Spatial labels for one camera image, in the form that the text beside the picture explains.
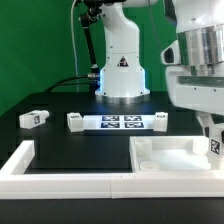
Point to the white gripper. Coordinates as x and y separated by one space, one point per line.
204 94

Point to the white square tabletop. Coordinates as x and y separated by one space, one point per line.
173 153

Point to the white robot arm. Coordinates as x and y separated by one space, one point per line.
194 61

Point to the white marker plate with tags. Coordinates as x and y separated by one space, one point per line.
118 122

